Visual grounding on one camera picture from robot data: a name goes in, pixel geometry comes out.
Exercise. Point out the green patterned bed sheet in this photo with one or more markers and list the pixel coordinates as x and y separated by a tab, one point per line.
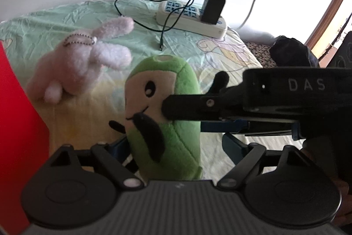
83	121

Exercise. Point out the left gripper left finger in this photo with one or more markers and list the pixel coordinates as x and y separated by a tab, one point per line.
105	159

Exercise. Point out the pink plush bunny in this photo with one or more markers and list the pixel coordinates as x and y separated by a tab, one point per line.
76	63

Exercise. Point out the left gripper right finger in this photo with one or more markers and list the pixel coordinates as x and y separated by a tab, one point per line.
246	159

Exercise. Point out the green plush toy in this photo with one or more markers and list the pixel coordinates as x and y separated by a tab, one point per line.
161	149

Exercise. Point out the red cardboard box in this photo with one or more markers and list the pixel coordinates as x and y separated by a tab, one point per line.
24	147

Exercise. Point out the black bag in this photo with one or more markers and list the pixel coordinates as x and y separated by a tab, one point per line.
289	52

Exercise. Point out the black power adapter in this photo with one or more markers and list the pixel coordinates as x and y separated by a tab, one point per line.
211	11

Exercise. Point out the wooden door frame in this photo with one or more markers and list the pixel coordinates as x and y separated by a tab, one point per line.
324	23

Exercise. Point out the white power strip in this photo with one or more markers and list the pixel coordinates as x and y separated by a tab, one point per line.
189	20

